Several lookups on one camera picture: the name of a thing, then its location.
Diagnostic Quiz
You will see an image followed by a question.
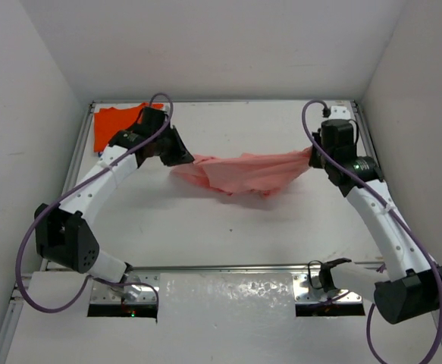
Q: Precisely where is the pink t-shirt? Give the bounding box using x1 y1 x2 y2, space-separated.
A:
171 147 312 198

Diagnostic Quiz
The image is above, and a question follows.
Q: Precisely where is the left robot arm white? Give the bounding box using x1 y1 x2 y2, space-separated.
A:
35 106 193 284

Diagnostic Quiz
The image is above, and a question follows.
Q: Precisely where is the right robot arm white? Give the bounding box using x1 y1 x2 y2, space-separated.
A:
310 119 440 324

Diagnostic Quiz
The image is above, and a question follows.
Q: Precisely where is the folded orange t-shirt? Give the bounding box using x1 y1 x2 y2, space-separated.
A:
93 102 149 153

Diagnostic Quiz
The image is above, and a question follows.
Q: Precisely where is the white foam front panel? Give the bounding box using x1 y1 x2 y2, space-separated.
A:
7 273 435 363

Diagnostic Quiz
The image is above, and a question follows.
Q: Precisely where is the aluminium table frame rail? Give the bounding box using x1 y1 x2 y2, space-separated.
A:
0 99 381 364

